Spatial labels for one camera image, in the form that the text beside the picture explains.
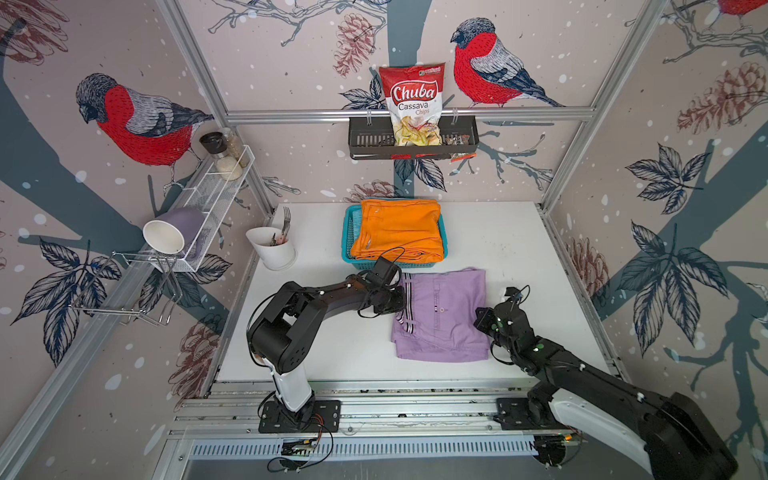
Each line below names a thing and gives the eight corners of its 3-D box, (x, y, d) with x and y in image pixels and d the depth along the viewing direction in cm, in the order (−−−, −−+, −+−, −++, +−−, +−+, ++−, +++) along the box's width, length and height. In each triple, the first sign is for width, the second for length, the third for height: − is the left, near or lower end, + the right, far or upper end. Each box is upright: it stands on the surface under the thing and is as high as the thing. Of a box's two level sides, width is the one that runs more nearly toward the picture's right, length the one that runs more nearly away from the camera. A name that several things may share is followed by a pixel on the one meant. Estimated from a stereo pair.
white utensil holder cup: (273, 279, 103) (257, 253, 91) (261, 259, 109) (244, 232, 97) (299, 264, 107) (288, 237, 95) (287, 245, 113) (274, 218, 101)
